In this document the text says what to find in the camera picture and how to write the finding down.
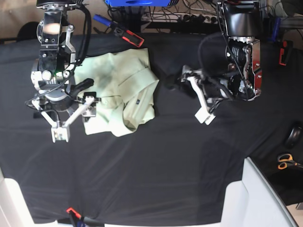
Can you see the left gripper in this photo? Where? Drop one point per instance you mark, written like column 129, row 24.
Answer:
column 213, row 89

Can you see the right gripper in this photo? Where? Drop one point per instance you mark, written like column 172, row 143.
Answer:
column 63, row 101

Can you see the light green T-shirt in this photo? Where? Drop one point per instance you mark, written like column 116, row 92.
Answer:
column 125, row 84

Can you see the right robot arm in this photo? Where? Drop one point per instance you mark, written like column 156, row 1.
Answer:
column 53, row 70

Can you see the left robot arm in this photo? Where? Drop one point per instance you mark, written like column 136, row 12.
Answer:
column 239, row 23

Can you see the orange black tool on table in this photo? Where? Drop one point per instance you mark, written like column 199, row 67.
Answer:
column 129, row 36

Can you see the white power strip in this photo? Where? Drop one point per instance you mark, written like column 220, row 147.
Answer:
column 178, row 17

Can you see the black table cloth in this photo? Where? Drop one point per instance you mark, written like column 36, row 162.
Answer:
column 172, row 172

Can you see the blue box at top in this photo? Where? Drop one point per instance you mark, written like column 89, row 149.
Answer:
column 130, row 3

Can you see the blue tube right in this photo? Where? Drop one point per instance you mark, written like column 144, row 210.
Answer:
column 276, row 28

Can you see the red blue tool bottom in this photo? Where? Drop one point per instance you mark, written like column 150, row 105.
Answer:
column 77, row 220

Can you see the white bin left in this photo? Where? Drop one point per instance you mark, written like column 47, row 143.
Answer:
column 13, row 209

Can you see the white bin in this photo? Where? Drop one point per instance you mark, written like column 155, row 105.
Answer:
column 252, row 202
column 13, row 209

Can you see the white bin right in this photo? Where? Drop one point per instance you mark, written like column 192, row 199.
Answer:
column 252, row 202

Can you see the blue handle tool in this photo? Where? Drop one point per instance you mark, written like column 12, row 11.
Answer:
column 102, row 20

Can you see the orange black bracket right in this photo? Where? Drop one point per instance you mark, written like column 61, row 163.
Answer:
column 285, row 52

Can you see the orange handled scissors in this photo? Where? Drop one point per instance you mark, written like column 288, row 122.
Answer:
column 286, row 161

